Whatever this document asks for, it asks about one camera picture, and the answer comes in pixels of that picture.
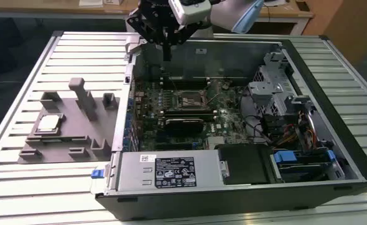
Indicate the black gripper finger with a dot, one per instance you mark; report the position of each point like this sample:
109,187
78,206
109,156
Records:
139,25
186,35

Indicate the silver CPU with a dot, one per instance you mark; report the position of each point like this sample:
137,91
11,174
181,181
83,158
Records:
50,123

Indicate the CPU socket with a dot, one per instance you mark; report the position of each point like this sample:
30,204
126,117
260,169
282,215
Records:
187,98

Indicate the grey case latch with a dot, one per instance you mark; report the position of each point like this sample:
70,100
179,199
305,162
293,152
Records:
131,44

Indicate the small white box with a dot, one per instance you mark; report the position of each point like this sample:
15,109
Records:
113,2

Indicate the white paper sheet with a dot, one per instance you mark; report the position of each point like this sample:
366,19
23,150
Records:
91,2

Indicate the black RAM slot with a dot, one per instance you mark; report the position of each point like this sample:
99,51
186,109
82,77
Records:
186,79
186,82
186,87
186,113
186,116
186,110

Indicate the pale blue teach pendant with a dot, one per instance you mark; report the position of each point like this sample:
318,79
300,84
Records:
248,16

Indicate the wooden desk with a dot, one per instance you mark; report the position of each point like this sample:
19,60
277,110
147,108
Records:
62,9

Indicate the metal disk bay cage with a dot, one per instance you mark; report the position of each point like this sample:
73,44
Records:
266,96

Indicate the black phone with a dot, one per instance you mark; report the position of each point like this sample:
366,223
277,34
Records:
302,5

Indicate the green motherboard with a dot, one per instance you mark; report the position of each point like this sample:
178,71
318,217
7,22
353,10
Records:
230,122

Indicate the grey plastic clip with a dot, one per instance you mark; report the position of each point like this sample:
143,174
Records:
301,100

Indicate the silver chipset heatsink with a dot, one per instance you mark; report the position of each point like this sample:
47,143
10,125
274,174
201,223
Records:
217,143

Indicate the black expansion slot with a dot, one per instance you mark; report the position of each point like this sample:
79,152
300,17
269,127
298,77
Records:
174,146

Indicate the grey parts rack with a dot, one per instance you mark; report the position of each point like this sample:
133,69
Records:
71,140

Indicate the wooden cabinet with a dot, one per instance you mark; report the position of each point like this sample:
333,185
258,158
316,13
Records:
358,28

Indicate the black drive cover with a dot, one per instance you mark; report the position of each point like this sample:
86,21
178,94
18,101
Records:
249,164

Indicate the blue disk carrier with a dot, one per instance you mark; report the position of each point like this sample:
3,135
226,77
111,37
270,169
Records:
285,156

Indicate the silver power supply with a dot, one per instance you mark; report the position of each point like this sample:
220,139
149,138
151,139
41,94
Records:
130,173

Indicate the blue power supply latch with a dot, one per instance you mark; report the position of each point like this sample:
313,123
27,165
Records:
97,174

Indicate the blue bay clip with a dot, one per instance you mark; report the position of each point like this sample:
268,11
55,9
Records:
330,157

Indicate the black PC case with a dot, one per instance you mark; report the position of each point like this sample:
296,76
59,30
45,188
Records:
202,206

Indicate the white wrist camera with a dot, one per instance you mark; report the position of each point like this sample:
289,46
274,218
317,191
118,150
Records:
193,11

